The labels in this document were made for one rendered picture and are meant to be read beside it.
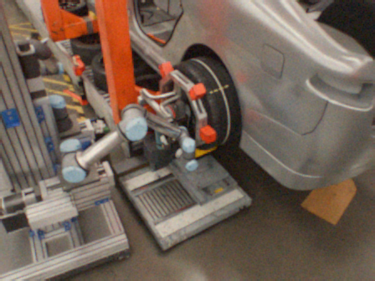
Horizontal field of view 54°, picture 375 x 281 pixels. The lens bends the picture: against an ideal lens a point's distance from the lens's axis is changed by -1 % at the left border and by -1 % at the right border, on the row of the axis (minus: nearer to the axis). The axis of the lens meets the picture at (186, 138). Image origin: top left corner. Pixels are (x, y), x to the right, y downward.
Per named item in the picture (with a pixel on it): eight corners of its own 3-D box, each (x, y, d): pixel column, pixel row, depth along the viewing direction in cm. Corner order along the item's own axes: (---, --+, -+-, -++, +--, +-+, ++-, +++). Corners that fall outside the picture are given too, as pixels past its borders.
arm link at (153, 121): (114, 108, 206) (179, 139, 234) (117, 119, 198) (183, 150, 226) (125, 92, 202) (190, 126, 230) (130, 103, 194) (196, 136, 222)
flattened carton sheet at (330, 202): (360, 186, 321) (361, 183, 319) (334, 226, 289) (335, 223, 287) (327, 171, 336) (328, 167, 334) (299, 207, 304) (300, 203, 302)
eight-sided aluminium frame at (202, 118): (205, 159, 264) (208, 95, 229) (197, 162, 262) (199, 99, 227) (168, 120, 300) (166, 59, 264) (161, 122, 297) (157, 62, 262)
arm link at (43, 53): (46, 34, 213) (63, 63, 261) (27, 36, 211) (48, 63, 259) (48, 53, 211) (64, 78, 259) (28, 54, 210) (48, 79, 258)
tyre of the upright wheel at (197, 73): (183, 84, 311) (220, 152, 296) (158, 93, 302) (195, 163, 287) (208, 36, 253) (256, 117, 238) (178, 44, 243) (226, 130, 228)
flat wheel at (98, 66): (81, 83, 402) (77, 63, 387) (122, 58, 443) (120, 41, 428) (125, 102, 373) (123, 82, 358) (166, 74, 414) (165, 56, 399)
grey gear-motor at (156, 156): (194, 161, 334) (195, 132, 311) (153, 180, 317) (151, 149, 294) (183, 150, 346) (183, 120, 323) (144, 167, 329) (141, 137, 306)
